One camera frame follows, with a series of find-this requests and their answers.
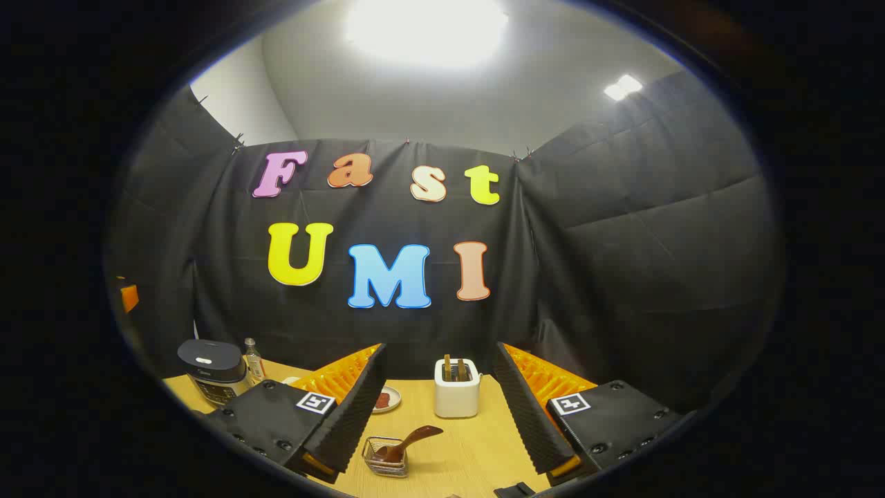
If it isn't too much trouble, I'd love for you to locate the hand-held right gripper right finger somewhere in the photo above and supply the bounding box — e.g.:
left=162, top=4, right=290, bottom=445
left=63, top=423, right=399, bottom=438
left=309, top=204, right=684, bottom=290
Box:
left=492, top=342, right=682, bottom=487

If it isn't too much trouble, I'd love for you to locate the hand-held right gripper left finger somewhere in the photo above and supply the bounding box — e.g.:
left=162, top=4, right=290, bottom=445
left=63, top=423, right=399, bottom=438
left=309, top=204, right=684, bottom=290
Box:
left=205, top=344, right=388, bottom=483

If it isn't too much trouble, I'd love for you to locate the brown wooden spoon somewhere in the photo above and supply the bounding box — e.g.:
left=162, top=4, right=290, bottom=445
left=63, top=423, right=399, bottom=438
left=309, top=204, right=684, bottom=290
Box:
left=372, top=425, right=444, bottom=464

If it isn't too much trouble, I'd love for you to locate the metal wire chopstick holder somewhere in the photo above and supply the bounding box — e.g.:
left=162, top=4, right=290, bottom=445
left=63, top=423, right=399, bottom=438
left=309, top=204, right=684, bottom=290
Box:
left=362, top=436, right=409, bottom=479

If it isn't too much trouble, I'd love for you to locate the dark grey rice cooker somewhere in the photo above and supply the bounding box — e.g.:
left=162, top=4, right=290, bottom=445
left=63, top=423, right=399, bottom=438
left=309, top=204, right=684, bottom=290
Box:
left=177, top=339, right=253, bottom=407

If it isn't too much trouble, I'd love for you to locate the white toaster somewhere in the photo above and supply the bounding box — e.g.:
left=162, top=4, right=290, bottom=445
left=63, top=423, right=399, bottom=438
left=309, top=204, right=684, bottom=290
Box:
left=434, top=358, right=481, bottom=418

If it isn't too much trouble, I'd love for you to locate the small clear bottle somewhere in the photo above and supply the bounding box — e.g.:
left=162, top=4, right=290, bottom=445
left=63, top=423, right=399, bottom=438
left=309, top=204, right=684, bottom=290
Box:
left=244, top=338, right=267, bottom=382

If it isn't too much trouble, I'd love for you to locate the small ceiling light panel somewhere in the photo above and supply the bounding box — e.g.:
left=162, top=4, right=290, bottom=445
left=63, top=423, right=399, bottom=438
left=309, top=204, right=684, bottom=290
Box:
left=604, top=74, right=644, bottom=102

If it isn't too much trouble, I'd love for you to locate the large ceiling light panel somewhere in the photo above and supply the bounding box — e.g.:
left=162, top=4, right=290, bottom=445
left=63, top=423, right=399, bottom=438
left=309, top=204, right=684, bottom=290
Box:
left=344, top=0, right=510, bottom=68

